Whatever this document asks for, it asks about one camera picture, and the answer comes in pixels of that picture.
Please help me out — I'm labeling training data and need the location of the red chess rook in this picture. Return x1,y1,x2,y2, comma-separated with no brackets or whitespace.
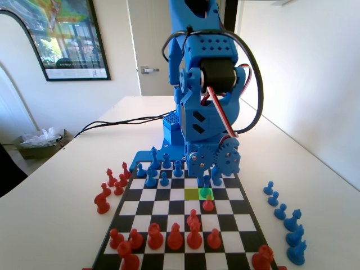
251,244,275,270
116,241,141,270

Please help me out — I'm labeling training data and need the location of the red chess bishop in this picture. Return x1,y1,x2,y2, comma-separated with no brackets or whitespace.
106,168,118,187
167,222,184,251
120,161,132,180

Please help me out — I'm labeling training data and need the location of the black power cable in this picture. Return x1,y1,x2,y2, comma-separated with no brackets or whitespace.
92,111,173,126
73,120,167,140

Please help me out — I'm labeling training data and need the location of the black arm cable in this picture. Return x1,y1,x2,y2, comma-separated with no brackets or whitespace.
162,26,264,134

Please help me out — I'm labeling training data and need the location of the blue chess knight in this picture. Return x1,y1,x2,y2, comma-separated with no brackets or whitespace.
285,224,305,248
286,240,308,266

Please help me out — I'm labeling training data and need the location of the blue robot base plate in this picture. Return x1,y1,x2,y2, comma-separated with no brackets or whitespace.
129,142,188,173

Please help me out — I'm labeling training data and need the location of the blue chess king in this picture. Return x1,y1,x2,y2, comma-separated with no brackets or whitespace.
150,146,160,171

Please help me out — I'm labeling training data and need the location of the red white servo wire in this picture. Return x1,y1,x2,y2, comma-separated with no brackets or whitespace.
201,64,253,138

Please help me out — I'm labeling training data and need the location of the clear plastic bag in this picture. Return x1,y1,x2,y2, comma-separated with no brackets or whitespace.
20,127,64,149

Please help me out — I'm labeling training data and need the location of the moved blue pawn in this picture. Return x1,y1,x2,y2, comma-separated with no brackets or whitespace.
200,174,214,200

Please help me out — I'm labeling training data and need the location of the red chess knight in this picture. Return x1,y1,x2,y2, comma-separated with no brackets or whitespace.
93,192,111,215

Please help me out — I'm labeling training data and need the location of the framed poster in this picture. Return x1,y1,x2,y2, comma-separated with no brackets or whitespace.
0,0,111,82

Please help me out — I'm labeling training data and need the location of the red chess queen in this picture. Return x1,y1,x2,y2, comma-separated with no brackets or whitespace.
147,222,164,250

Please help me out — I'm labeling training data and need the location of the cardboard box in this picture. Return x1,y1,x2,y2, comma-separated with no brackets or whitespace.
12,128,74,160

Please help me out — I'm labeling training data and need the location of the black and white chessboard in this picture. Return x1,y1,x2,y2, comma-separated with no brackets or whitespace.
89,160,282,270

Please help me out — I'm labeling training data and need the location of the person in dark clothing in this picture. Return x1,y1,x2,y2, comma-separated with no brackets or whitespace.
0,142,29,197

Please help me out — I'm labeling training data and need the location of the red chess king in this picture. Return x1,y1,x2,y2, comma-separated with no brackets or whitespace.
186,219,203,250

